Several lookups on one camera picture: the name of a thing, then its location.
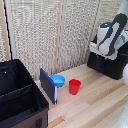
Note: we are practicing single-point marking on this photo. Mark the dark upright panel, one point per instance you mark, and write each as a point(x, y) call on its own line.
point(47, 85)

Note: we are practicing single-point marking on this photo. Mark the black fabric storage bin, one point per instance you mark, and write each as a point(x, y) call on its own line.
point(20, 100)

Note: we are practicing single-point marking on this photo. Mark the black robot base box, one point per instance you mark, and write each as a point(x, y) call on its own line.
point(108, 65)

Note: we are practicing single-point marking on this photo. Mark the red plastic cup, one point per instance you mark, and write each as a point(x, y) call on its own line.
point(74, 86)

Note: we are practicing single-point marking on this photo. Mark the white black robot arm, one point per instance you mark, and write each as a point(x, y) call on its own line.
point(110, 38)

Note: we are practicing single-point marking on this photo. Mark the bamboo blind screen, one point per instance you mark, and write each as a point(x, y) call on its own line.
point(50, 33)

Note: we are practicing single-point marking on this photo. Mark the blue plastic bowl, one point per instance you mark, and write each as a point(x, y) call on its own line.
point(58, 80)

